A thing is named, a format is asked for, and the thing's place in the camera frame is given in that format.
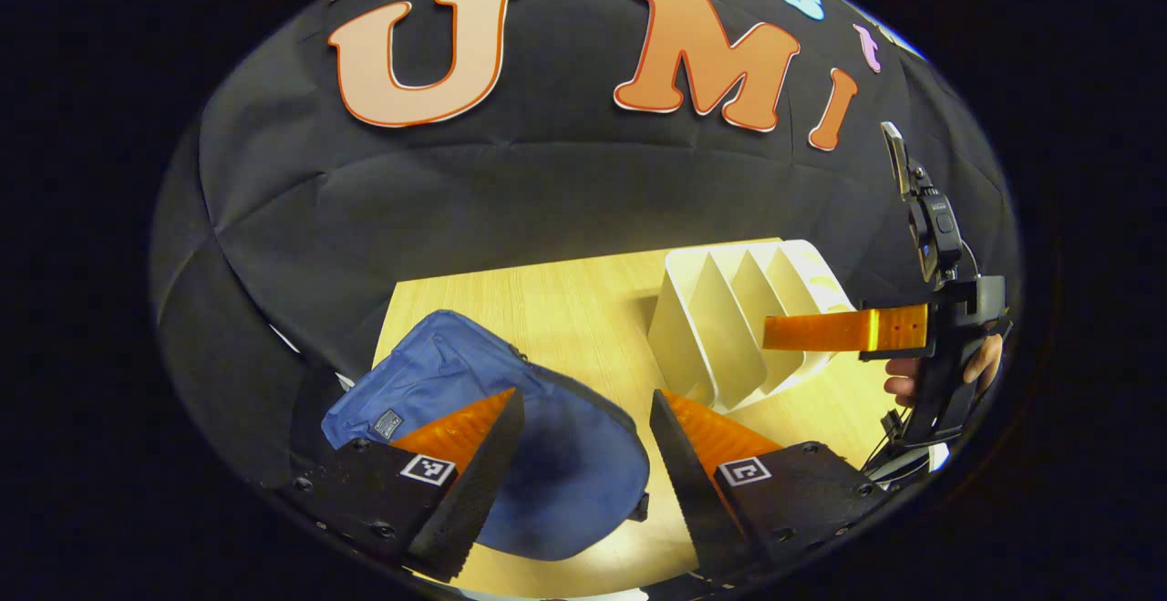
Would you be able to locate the blue schoolbag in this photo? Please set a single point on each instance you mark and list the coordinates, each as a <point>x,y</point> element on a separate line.
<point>565,473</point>

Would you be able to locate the black backdrop cloth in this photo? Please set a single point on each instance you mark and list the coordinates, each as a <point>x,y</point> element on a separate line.
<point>547,191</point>

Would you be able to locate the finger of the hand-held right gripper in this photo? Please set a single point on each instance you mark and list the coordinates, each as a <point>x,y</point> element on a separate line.
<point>839,330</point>

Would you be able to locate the white bookshelf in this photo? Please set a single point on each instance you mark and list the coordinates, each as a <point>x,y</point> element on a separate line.
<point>702,327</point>

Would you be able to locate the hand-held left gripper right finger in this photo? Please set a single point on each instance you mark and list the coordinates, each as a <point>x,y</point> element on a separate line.
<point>693,492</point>

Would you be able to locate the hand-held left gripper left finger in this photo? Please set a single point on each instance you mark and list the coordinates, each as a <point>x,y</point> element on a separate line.
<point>474,501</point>

